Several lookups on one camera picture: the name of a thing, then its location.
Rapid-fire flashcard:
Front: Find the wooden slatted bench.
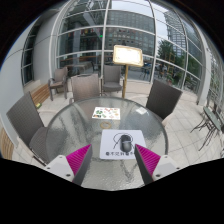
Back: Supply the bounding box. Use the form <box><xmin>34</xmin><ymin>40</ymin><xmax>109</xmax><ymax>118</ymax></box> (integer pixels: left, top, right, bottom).
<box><xmin>0</xmin><ymin>125</ymin><xmax>15</xmax><ymax>161</ymax></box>
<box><xmin>29</xmin><ymin>82</ymin><xmax>51</xmax><ymax>107</ymax></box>

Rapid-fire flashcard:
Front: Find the white picture card sheet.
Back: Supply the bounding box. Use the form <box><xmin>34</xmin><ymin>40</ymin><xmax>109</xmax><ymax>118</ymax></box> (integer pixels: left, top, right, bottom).
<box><xmin>91</xmin><ymin>106</ymin><xmax>121</xmax><ymax>121</ymax></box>

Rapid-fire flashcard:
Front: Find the brown tape roll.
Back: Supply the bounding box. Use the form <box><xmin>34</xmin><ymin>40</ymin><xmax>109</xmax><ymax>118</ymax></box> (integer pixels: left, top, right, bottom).
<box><xmin>99</xmin><ymin>120</ymin><xmax>113</xmax><ymax>130</ymax></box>

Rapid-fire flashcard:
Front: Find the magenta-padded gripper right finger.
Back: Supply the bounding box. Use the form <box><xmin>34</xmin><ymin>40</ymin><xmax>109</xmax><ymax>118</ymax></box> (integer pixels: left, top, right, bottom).
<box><xmin>133</xmin><ymin>143</ymin><xmax>183</xmax><ymax>186</ymax></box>

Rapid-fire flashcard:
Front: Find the black computer mouse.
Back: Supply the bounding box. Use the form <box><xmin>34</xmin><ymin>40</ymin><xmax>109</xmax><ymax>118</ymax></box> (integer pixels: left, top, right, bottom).
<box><xmin>119</xmin><ymin>133</ymin><xmax>134</xmax><ymax>154</ymax></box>

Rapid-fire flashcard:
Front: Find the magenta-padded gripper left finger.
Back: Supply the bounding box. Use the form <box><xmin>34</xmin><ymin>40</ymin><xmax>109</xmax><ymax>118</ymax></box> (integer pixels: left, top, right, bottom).
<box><xmin>43</xmin><ymin>143</ymin><xmax>94</xmax><ymax>187</ymax></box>

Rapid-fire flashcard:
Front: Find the gold-framed sign stand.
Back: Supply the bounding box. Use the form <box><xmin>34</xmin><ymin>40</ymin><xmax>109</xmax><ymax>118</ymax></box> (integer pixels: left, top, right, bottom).
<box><xmin>112</xmin><ymin>44</ymin><xmax>145</xmax><ymax>100</ymax></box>

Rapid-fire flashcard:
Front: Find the white printed mouse pad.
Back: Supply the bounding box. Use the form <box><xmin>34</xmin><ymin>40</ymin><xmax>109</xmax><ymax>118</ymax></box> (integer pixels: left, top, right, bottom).
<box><xmin>99</xmin><ymin>128</ymin><xmax>148</xmax><ymax>161</ymax></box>

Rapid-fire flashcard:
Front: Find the dark metal folding furniture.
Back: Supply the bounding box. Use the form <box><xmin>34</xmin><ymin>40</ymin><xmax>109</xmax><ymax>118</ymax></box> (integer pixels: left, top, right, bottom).
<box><xmin>190</xmin><ymin>105</ymin><xmax>224</xmax><ymax>158</ymax></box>

